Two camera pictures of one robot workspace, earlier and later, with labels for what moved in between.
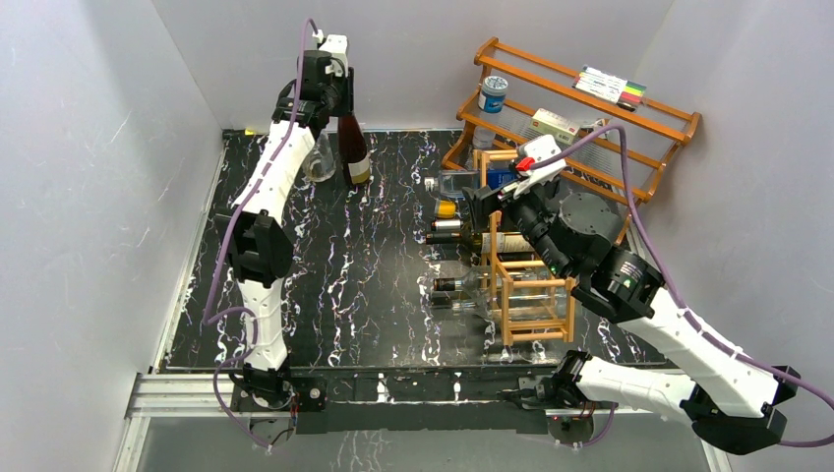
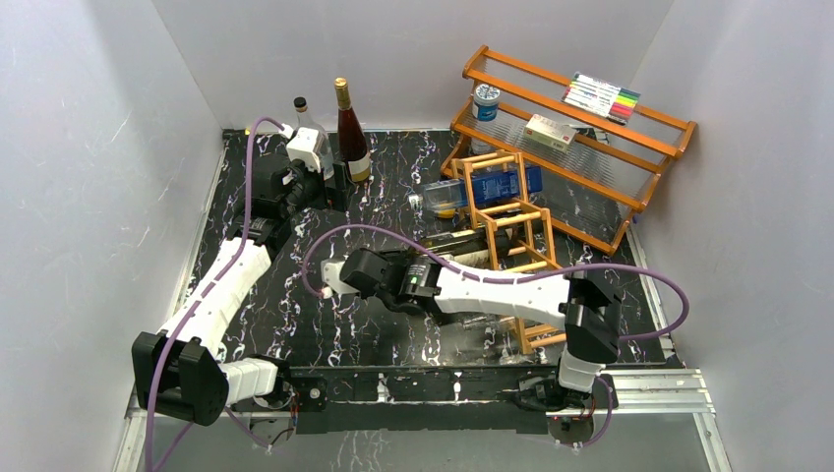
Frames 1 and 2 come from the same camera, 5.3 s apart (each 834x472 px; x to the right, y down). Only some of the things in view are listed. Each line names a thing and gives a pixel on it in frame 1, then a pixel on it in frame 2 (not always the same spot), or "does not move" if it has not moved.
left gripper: (345, 106) to (298, 168)
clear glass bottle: (321, 164) does not move
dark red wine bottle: (354, 151) does not move
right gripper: (485, 203) to (390, 256)
